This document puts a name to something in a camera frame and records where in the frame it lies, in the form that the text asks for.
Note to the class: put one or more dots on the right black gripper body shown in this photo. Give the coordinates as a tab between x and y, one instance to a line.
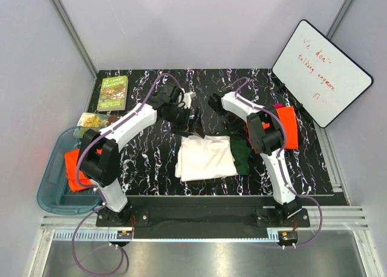
235	124

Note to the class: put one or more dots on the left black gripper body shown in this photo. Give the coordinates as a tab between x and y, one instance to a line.
179	117

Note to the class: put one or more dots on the white and green t-shirt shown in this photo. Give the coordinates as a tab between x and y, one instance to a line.
213	156

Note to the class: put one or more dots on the magenta t-shirt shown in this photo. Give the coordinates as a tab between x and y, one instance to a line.
263	129

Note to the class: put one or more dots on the orange t-shirt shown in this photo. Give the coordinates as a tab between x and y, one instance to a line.
287	116
71	158

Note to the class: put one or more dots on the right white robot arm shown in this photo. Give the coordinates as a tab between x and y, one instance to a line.
287	203

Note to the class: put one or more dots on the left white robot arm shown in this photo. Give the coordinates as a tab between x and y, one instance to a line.
99	156

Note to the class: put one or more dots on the green treehouse paperback book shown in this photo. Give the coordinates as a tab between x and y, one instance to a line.
113	94

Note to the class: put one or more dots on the Brideshead Revisited paperback book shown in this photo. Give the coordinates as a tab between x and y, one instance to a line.
93	121

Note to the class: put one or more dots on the white dry-erase board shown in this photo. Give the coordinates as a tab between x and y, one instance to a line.
322	78

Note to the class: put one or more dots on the orange t-shirt in bin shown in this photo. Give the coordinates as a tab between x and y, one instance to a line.
71	158

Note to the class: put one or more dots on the teal plastic bin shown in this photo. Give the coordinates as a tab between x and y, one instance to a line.
54	194

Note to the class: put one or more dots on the aluminium frame rail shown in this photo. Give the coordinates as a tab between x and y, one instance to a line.
63	228

